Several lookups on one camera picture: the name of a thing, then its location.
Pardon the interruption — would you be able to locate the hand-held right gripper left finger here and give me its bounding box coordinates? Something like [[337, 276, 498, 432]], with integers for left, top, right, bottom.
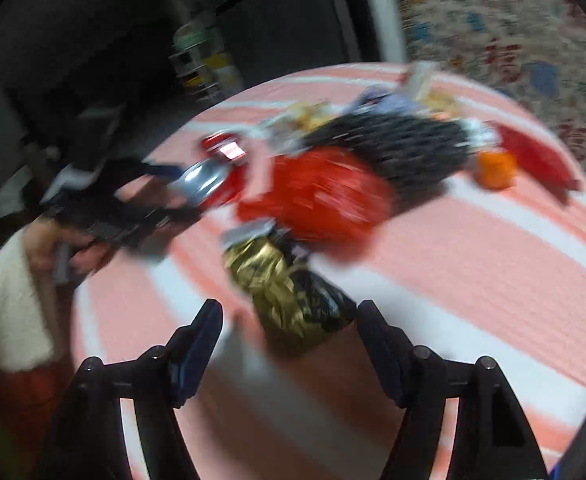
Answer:
[[40, 298, 224, 480]]

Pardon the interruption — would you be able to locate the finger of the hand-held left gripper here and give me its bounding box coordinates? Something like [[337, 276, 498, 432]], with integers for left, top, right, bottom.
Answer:
[[140, 160, 194, 183], [158, 205, 206, 228]]

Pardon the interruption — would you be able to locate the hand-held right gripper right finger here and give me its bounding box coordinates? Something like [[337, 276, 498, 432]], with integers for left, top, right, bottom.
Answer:
[[357, 299, 549, 480]]

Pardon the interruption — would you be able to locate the red drink can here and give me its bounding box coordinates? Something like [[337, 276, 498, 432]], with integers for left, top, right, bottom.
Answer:
[[168, 132, 256, 208]]

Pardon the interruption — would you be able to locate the person's left forearm white sleeve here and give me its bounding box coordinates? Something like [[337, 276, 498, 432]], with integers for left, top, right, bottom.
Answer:
[[0, 230, 61, 371]]

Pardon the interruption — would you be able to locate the person's left hand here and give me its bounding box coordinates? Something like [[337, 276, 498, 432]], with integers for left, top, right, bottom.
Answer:
[[25, 220, 116, 286]]

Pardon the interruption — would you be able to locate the gold and black wrapper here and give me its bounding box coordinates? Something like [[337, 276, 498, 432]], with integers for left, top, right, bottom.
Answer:
[[223, 220, 359, 356]]

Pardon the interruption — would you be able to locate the shelf of jars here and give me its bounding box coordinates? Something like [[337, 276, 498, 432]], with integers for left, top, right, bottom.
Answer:
[[168, 10, 244, 98]]

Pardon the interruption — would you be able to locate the pink striped table cloth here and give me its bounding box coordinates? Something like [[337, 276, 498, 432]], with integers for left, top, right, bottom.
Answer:
[[70, 60, 586, 480]]

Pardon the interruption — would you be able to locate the red snack wrapper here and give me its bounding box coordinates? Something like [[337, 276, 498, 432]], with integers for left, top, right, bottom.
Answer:
[[493, 122, 581, 193], [235, 147, 396, 256]]

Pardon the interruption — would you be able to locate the yellow snack wrapper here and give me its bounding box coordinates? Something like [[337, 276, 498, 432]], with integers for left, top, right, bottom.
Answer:
[[268, 102, 339, 133]]

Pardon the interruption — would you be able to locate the orange red clothing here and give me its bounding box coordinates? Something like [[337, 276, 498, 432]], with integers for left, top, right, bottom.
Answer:
[[0, 360, 74, 461]]

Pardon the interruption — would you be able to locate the dark cabinet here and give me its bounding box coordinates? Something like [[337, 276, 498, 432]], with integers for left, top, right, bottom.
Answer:
[[213, 0, 369, 96]]

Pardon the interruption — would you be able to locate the black dotted plastic bag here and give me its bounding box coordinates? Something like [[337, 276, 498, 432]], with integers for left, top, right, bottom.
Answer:
[[300, 110, 474, 196]]

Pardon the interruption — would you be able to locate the small orange wrapper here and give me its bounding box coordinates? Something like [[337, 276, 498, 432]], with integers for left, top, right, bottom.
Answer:
[[476, 150, 519, 191]]

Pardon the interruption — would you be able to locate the silver wrapper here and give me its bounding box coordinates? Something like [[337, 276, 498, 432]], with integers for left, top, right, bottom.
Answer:
[[460, 117, 499, 151]]

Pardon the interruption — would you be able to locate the purple wrapper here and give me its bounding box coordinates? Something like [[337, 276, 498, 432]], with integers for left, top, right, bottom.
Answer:
[[345, 85, 424, 118]]

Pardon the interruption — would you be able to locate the white and yellow wrapper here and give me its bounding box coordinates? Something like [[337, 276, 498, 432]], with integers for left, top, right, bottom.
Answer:
[[403, 62, 466, 118]]

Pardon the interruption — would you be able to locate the white curved pole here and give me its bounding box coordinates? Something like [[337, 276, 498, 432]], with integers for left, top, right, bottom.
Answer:
[[355, 0, 406, 63]]

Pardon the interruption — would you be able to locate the floral patterned rug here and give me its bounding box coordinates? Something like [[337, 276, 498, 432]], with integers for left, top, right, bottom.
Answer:
[[388, 0, 586, 196]]

